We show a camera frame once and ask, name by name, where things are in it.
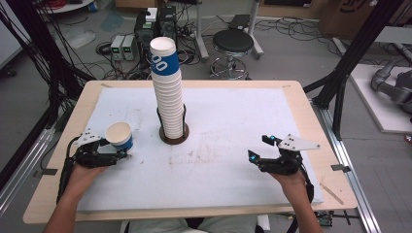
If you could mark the stack of white paper cups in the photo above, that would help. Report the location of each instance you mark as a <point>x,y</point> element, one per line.
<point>168,97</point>

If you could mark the cardboard box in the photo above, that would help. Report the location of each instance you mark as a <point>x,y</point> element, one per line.
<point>350,16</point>

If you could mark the white platform board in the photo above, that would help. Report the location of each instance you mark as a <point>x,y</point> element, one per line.
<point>375,110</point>

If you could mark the white mat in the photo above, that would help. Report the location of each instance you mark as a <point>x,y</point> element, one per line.
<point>210,174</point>

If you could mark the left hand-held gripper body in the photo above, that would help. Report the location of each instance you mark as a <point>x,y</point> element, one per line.
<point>97,158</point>

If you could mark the person's right hand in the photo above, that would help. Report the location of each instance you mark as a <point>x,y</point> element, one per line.
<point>293,184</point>

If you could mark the white stand leg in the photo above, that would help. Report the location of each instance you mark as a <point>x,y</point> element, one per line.
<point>200,32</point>
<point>254,32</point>

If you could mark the black electronic device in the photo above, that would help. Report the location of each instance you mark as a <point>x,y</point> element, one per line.
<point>143,30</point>

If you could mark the blue banded paper cup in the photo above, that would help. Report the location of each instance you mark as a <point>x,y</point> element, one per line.
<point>128,142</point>

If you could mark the person's light shorts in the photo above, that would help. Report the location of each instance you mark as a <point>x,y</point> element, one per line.
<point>213,226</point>

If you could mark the small white box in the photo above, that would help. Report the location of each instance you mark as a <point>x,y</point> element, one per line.
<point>151,14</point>

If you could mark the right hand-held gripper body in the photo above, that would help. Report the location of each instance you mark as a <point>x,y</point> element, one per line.
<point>285,165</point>

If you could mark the grey power supply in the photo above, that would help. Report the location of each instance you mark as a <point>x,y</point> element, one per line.
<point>129,47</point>
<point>116,47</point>

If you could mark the brown cup holder black rods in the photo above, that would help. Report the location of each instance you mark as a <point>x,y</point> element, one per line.
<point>175,141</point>

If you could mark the dark tape piece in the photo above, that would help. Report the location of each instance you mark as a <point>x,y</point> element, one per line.
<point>48,172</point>
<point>340,168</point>

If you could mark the black computer tower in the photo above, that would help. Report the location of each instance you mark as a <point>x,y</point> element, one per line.
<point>167,19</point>

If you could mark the green circuit board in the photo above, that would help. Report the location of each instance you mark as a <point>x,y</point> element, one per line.
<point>324,219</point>

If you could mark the aluminium rail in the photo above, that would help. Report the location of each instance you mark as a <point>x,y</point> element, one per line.
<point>351,184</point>
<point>22,163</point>

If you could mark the black round stool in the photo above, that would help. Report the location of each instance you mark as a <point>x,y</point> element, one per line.
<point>233,40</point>

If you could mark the person's left hand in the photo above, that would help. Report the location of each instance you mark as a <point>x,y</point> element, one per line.
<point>85,178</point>

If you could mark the thin wooden stick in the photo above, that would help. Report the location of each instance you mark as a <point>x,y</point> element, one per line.
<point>331,193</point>

